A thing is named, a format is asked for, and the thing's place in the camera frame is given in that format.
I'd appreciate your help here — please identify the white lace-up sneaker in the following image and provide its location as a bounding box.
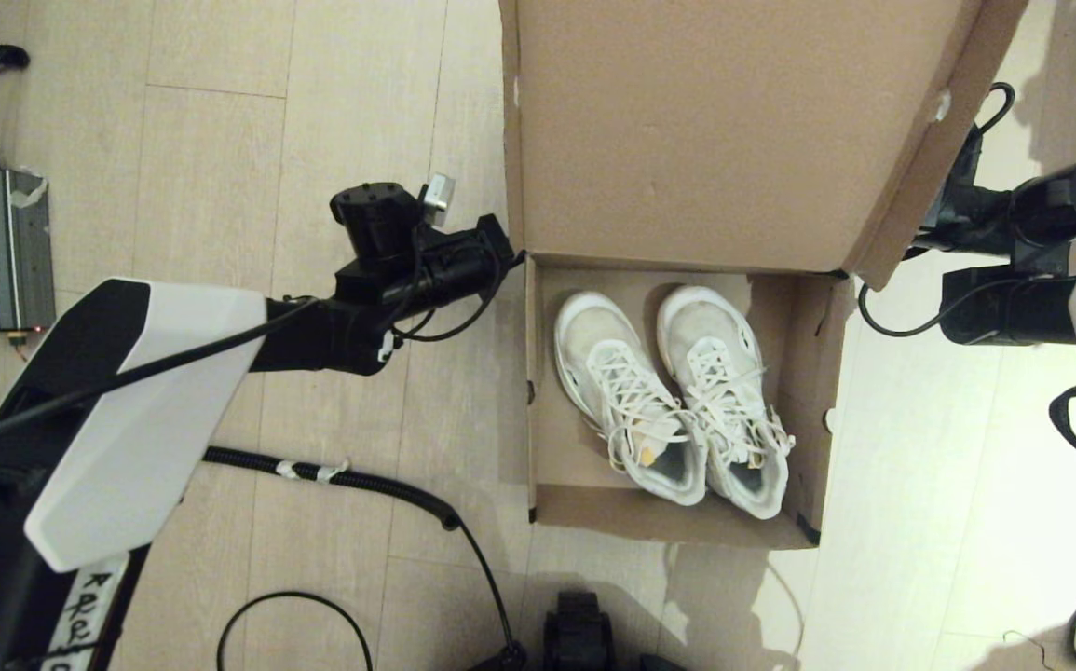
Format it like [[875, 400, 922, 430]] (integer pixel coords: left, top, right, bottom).
[[553, 291, 709, 507], [657, 284, 795, 520]]

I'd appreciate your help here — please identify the brown cardboard shoe box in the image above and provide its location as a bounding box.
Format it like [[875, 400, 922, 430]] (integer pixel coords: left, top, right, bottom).
[[497, 0, 1030, 551]]

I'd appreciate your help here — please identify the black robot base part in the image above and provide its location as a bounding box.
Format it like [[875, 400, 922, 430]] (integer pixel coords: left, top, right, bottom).
[[542, 590, 615, 671]]

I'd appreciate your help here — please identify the grey power supply unit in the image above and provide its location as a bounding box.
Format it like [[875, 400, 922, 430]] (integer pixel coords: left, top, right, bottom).
[[0, 168, 56, 333]]

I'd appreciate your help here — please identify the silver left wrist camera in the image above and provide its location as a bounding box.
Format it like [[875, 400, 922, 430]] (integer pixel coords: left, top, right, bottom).
[[418, 172, 457, 227]]

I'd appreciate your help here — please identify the black cable with corrugated sleeve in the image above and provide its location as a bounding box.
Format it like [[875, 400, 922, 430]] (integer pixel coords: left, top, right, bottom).
[[11, 331, 527, 671]]

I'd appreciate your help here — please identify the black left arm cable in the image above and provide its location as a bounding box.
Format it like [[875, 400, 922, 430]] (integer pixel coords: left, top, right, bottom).
[[0, 296, 320, 476]]

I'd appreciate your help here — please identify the thin black cable loop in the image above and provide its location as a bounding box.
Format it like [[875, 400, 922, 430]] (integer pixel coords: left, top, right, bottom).
[[216, 592, 375, 671]]

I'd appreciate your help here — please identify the small black wire hook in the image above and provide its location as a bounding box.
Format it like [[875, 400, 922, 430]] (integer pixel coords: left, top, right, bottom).
[[1001, 630, 1056, 667]]

